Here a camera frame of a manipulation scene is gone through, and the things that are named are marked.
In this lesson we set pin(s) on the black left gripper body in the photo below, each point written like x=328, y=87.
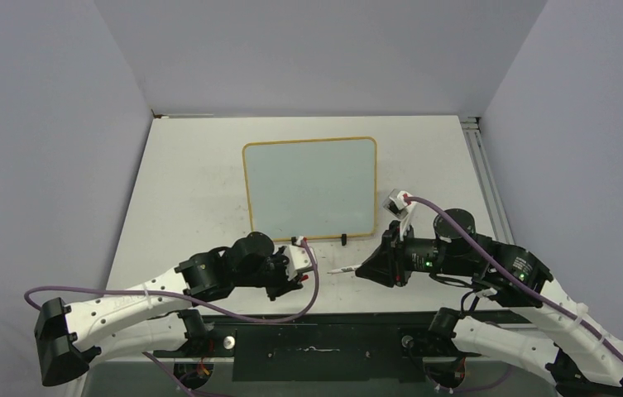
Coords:
x=275, y=275

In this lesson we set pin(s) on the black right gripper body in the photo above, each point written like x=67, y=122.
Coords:
x=414, y=253

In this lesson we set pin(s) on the red white marker pen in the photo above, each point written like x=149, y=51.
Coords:
x=342, y=270

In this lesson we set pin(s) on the yellow framed whiteboard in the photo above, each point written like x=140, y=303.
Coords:
x=322, y=188

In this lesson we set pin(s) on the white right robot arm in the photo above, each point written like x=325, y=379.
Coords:
x=575, y=354

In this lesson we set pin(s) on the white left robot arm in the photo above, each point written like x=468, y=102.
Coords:
x=161, y=313

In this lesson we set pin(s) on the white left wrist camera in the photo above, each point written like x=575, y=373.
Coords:
x=299, y=257

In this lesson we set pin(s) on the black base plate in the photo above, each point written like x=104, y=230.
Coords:
x=321, y=347

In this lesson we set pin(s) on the aluminium right side rail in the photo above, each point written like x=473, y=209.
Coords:
x=475, y=145

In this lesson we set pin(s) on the aluminium front frame rail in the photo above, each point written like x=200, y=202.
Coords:
x=138, y=376

